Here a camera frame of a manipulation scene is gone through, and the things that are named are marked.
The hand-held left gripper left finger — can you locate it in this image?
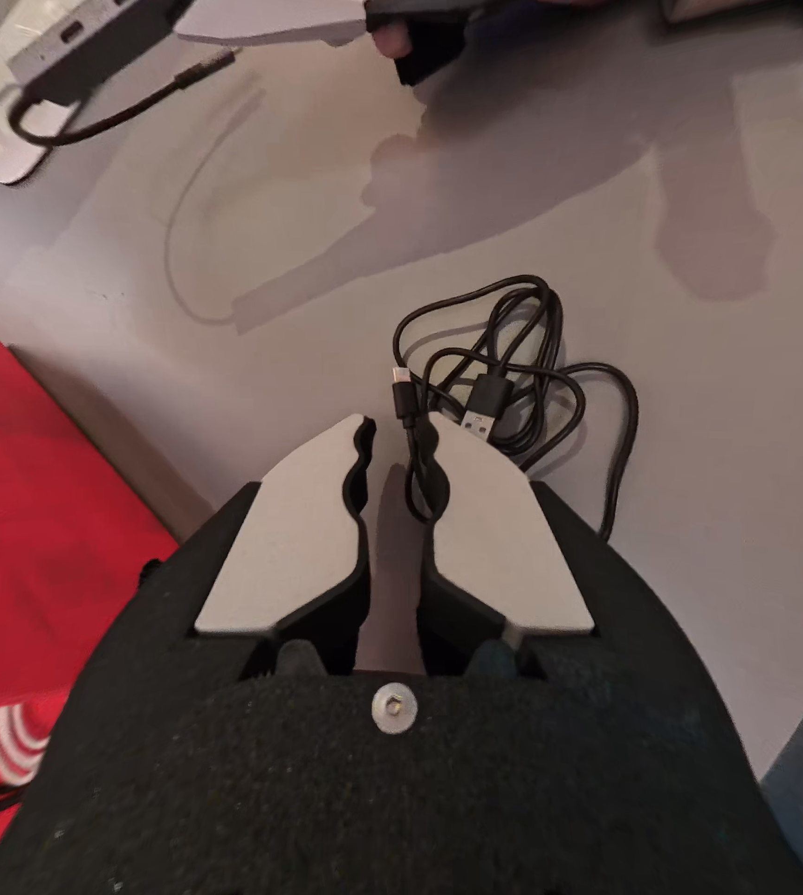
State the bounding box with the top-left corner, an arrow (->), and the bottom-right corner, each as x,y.
193,413 -> 378,639

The red white striped object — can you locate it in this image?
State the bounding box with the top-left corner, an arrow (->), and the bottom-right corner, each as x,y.
0,705 -> 53,790

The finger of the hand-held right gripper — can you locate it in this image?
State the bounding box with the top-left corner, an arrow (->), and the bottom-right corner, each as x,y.
174,0 -> 369,48

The grey desk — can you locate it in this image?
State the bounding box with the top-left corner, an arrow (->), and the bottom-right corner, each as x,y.
0,0 -> 803,780

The black USB cable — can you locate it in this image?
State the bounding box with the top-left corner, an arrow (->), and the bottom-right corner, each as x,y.
392,274 -> 640,543

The person's right hand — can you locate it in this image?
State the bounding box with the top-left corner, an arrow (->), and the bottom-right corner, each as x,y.
365,0 -> 487,86

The red cloth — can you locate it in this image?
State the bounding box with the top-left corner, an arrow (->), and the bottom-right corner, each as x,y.
0,320 -> 215,895

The dark grey USB hub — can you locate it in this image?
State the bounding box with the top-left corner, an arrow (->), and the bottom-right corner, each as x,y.
6,0 -> 192,107

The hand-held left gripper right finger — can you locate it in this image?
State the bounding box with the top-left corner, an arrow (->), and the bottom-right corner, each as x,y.
417,413 -> 596,639

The black hub cable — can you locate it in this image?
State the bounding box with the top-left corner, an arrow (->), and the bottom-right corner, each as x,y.
8,45 -> 241,149

